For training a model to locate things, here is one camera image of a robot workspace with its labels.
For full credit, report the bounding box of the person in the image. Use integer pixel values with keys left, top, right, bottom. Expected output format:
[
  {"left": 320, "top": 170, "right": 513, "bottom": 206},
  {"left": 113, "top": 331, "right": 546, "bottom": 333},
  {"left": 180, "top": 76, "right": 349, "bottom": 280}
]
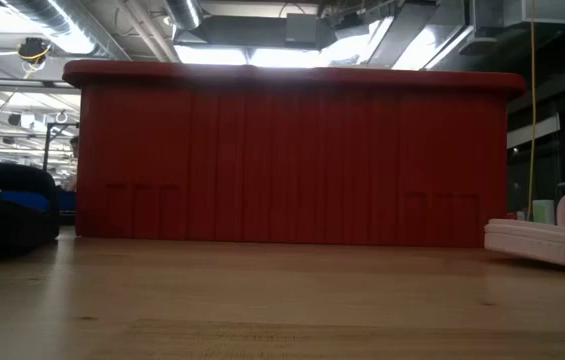
[{"left": 64, "top": 134, "right": 81, "bottom": 194}]

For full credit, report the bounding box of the black rack frame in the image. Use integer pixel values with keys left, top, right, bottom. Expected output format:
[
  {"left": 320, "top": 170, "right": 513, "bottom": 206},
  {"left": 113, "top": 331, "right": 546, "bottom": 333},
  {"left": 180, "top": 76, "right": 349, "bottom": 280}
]
[{"left": 41, "top": 121, "right": 81, "bottom": 174}]

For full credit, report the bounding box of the pale green box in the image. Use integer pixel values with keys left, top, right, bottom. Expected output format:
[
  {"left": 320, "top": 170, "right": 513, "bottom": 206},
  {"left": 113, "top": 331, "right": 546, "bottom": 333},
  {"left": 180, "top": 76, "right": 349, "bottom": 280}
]
[{"left": 531, "top": 199, "right": 556, "bottom": 225}]

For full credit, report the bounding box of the grey ceiling box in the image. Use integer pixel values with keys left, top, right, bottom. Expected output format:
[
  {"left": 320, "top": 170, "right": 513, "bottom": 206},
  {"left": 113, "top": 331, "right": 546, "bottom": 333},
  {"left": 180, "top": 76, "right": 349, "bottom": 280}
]
[{"left": 285, "top": 13, "right": 321, "bottom": 50}]

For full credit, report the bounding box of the black yellow cable reel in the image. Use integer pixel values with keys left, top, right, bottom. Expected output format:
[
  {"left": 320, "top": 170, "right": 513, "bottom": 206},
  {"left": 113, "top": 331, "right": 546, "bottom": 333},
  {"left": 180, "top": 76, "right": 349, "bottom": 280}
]
[{"left": 16, "top": 37, "right": 53, "bottom": 66}]

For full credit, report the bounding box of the silver round ventilation duct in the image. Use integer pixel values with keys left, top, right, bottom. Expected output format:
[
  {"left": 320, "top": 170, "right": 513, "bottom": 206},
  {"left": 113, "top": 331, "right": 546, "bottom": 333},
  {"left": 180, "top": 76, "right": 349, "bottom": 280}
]
[{"left": 164, "top": 0, "right": 204, "bottom": 31}]

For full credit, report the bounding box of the large silver ventilation duct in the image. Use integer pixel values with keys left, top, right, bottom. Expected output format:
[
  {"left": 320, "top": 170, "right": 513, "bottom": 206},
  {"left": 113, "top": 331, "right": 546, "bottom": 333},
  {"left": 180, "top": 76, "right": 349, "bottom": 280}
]
[{"left": 0, "top": 0, "right": 131, "bottom": 61}]

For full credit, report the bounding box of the pink slide sandal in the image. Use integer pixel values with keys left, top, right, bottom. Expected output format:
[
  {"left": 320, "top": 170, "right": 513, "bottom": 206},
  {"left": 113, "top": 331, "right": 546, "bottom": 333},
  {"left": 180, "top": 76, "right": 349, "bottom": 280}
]
[{"left": 483, "top": 184, "right": 565, "bottom": 273}]

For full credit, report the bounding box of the yellow cable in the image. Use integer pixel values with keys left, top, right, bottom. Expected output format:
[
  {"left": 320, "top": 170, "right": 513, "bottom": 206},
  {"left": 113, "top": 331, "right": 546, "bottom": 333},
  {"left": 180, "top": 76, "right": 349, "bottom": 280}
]
[{"left": 525, "top": 0, "right": 538, "bottom": 221}]

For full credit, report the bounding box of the blue seat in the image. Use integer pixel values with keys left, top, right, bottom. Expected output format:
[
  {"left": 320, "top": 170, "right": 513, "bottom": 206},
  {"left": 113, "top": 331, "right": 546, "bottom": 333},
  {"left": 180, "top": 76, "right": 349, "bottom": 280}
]
[{"left": 0, "top": 188, "right": 77, "bottom": 214}]

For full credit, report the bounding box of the red plastic bin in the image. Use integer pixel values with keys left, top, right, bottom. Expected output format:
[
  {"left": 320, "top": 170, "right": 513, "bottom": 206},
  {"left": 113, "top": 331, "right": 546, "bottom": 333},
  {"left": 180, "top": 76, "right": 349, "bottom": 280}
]
[{"left": 61, "top": 58, "right": 527, "bottom": 250}]

